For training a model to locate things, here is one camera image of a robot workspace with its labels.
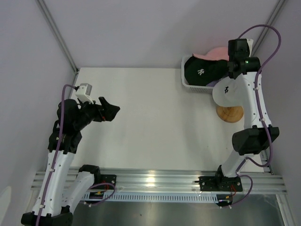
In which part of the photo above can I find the purple LA baseball cap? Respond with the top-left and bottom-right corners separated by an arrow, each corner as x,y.
206,79 -> 222,87

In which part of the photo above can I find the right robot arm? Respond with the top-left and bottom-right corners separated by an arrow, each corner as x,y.
212,39 -> 279,190

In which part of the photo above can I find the dark green NY cap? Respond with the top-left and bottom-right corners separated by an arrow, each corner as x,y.
184,56 -> 228,86

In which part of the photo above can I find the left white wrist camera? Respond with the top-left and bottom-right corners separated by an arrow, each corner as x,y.
75,83 -> 94,104

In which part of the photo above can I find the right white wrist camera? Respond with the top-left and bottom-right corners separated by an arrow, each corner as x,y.
246,39 -> 253,57

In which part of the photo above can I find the white plastic basket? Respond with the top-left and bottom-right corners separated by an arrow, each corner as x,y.
181,55 -> 213,94

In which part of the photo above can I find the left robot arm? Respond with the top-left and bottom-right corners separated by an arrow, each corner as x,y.
21,97 -> 120,226

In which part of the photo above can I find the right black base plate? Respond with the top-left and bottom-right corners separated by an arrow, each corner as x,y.
194,176 -> 243,192

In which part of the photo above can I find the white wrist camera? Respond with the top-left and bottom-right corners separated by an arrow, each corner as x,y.
246,39 -> 253,57
75,83 -> 94,104

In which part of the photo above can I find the white slotted cable duct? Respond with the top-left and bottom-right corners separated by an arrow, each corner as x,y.
82,192 -> 232,204

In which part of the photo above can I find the white NY baseball cap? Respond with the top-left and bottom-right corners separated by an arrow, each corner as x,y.
212,77 -> 247,107

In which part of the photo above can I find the aluminium mounting rail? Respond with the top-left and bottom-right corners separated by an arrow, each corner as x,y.
30,166 -> 288,195

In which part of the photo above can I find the right aluminium corner post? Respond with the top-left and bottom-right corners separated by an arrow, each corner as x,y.
252,0 -> 289,56

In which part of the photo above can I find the aluminium corner post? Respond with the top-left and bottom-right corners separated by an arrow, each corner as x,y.
35,0 -> 79,74
252,0 -> 289,56

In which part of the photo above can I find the pink baseball cap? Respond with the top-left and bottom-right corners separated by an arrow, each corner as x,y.
192,47 -> 229,61

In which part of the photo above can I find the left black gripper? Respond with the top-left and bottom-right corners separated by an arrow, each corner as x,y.
74,97 -> 119,130

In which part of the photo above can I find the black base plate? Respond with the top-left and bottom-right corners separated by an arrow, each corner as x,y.
194,176 -> 243,192
100,174 -> 117,191

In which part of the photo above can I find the left aluminium corner post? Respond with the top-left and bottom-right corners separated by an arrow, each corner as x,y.
35,0 -> 79,74

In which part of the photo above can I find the wooden hat stand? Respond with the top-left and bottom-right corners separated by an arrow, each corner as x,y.
216,105 -> 244,123

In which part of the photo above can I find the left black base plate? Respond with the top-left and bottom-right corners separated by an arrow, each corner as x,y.
100,174 -> 117,191

